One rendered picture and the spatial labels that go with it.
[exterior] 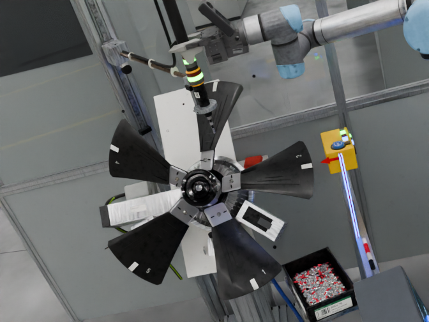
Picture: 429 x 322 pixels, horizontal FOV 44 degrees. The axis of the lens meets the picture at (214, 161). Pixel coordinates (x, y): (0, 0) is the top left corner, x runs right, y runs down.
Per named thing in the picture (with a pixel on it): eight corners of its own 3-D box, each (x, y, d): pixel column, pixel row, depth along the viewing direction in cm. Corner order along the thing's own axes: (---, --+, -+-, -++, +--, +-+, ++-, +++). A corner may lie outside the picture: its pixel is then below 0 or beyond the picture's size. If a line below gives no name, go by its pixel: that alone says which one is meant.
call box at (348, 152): (325, 155, 207) (320, 131, 202) (351, 149, 205) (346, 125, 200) (331, 177, 194) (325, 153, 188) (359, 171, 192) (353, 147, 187)
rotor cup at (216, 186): (179, 183, 180) (167, 179, 168) (215, 161, 179) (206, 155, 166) (199, 220, 177) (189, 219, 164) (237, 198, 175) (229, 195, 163)
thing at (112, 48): (108, 64, 209) (99, 43, 204) (123, 56, 211) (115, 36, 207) (117, 68, 200) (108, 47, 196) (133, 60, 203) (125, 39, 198)
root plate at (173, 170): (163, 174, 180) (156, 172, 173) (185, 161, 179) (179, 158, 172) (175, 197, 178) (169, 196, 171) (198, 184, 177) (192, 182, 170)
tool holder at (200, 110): (187, 109, 161) (176, 80, 156) (206, 99, 163) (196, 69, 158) (202, 116, 153) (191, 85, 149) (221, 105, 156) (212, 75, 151)
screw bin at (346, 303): (285, 280, 180) (281, 264, 176) (331, 261, 181) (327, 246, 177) (309, 326, 161) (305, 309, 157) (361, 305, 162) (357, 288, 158)
